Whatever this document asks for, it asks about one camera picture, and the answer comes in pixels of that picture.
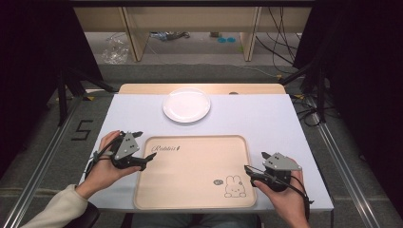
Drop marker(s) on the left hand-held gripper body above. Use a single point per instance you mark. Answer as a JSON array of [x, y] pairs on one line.
[[128, 146]]

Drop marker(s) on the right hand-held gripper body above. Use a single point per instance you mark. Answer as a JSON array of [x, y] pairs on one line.
[[280, 163]]

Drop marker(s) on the beige tray with rabbit print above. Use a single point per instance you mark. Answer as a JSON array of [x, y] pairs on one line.
[[193, 174]]

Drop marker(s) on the white round plate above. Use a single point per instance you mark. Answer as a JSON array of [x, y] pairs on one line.
[[186, 105]]

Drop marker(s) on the person's left hand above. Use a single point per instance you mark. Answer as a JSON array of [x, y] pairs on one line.
[[103, 172]]

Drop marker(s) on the person's right hand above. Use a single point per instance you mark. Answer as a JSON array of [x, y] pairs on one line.
[[293, 204]]

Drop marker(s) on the black metal stand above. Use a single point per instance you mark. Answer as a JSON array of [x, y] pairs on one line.
[[62, 98], [322, 95]]

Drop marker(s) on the black chair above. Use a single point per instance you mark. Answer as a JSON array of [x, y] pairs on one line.
[[88, 218]]

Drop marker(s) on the clear plastic bag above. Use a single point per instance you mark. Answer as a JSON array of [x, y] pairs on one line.
[[115, 50]]

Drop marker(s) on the clutter of bottles under desk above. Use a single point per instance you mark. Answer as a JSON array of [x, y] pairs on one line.
[[169, 35]]

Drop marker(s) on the black curtain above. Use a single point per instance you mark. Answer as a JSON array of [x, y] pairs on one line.
[[367, 79], [28, 63]]

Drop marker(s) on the blue round lids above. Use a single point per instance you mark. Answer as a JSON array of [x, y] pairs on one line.
[[226, 40]]

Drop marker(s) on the wooden desk in background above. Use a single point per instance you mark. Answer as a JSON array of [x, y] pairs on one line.
[[190, 19]]

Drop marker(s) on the aluminium floor rail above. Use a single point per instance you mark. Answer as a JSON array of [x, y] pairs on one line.
[[38, 180], [345, 171]]

